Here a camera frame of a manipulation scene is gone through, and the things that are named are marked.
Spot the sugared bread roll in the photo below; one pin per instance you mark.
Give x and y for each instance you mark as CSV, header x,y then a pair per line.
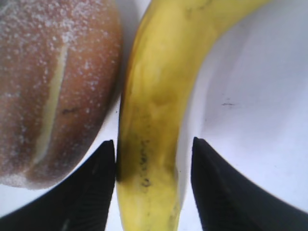
x,y
59,61

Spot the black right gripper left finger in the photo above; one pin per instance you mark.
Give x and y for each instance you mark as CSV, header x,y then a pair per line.
x,y
79,203

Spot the yellow banana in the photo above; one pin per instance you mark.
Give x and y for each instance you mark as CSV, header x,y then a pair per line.
x,y
172,41

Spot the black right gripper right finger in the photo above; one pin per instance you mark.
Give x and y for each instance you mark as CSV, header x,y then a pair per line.
x,y
227,201

